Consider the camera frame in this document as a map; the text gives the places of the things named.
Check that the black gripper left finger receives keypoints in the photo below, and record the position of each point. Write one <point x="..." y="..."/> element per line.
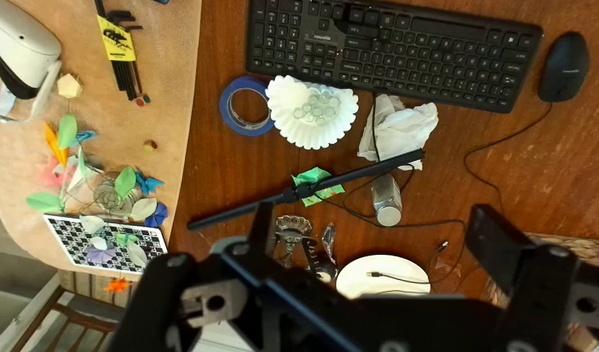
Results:
<point x="154" y="320"/>

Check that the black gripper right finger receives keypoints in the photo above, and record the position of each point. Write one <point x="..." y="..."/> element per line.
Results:
<point x="538" y="279"/>

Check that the black computer mouse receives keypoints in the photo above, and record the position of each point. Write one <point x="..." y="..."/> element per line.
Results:
<point x="565" y="69"/>

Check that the black computer keyboard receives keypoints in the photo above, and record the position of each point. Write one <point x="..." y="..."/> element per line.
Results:
<point x="397" y="50"/>

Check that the white oval plate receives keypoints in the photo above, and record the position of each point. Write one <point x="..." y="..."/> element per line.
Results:
<point x="383" y="275"/>

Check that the clear plastic bottle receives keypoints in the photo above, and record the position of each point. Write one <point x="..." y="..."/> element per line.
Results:
<point x="387" y="200"/>

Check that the long black rod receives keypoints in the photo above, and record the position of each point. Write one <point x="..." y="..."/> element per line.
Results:
<point x="299" y="192"/>

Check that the crumpled white cloth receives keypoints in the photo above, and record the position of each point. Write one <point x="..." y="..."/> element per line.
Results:
<point x="395" y="130"/>

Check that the green paper scrap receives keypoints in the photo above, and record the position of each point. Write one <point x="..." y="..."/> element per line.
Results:
<point x="315" y="177"/>

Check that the blue masking tape roll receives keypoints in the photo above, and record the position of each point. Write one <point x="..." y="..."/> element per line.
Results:
<point x="244" y="108"/>

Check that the white paper coffee filters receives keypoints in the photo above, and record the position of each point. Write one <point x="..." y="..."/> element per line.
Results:
<point x="311" y="116"/>

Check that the black hex key set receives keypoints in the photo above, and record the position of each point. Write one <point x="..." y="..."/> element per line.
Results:
<point x="117" y="32"/>

